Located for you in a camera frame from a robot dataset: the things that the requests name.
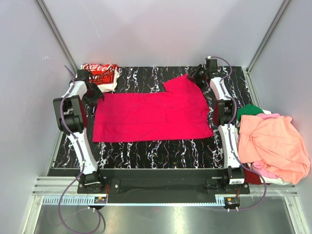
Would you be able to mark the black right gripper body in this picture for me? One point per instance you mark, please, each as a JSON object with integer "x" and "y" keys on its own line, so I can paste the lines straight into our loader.
{"x": 199, "y": 73}

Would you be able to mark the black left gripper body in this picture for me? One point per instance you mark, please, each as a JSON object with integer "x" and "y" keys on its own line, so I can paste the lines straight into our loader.
{"x": 95, "y": 93}

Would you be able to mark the magenta t-shirt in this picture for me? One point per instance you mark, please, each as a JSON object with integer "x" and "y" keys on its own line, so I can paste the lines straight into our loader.
{"x": 178, "y": 113}

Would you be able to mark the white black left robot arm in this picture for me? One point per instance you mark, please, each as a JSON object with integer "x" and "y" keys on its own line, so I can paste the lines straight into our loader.
{"x": 72, "y": 120}

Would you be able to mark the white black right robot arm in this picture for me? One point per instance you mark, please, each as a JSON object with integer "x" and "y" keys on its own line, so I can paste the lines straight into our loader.
{"x": 224, "y": 116}

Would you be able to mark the folded white red graphic t-shirt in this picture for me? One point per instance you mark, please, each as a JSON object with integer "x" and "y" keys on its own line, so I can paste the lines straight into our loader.
{"x": 105, "y": 76}

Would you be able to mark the green t-shirt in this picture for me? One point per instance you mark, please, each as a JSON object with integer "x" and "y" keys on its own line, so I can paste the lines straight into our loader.
{"x": 248, "y": 109}

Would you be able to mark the light pink t-shirt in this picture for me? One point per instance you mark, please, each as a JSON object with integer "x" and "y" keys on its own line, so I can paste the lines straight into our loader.
{"x": 264, "y": 116}

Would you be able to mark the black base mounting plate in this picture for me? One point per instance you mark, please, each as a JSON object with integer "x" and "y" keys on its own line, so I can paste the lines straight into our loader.
{"x": 192, "y": 178}

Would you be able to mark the peach t-shirt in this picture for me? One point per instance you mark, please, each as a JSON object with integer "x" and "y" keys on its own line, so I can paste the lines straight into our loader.
{"x": 276, "y": 145}

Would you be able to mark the left orange connector board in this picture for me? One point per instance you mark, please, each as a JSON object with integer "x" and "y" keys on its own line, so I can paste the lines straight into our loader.
{"x": 101, "y": 199}

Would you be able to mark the orange connector board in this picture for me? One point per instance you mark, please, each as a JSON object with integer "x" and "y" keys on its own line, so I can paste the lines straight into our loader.
{"x": 101, "y": 199}
{"x": 232, "y": 201}

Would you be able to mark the dark red t-shirt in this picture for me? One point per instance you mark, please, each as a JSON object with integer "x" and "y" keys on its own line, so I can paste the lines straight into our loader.
{"x": 252, "y": 178}

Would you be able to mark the right orange connector board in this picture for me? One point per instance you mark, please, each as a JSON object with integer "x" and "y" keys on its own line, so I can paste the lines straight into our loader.
{"x": 232, "y": 201}

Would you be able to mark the aluminium frame rail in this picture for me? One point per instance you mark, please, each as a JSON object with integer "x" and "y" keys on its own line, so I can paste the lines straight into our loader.
{"x": 56, "y": 33}

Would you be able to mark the front aluminium extrusion rail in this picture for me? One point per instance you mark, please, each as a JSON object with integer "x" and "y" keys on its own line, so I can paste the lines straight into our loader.
{"x": 57, "y": 190}

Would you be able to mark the right aluminium frame post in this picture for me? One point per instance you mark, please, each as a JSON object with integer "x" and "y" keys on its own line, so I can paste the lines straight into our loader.
{"x": 269, "y": 33}

